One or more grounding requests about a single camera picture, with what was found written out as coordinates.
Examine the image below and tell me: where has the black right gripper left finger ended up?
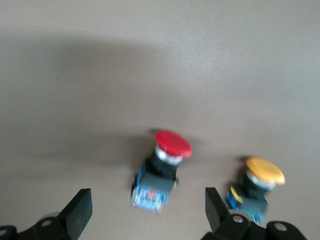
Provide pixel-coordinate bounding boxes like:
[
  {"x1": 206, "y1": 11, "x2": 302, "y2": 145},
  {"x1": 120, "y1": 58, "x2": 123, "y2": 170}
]
[{"x1": 0, "y1": 188, "x2": 94, "y2": 240}]

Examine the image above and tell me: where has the blue and black relay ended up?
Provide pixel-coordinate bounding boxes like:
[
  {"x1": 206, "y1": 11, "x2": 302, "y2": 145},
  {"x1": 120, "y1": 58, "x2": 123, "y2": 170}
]
[{"x1": 129, "y1": 129, "x2": 194, "y2": 213}]

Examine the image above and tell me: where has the yellow mushroom push button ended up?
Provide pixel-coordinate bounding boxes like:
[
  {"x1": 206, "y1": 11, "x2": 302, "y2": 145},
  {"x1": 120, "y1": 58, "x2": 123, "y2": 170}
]
[{"x1": 224, "y1": 156, "x2": 286, "y2": 223}]

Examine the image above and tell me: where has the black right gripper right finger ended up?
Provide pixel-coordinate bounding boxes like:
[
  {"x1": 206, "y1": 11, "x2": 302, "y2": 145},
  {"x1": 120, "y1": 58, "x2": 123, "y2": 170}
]
[{"x1": 202, "y1": 187, "x2": 306, "y2": 240}]

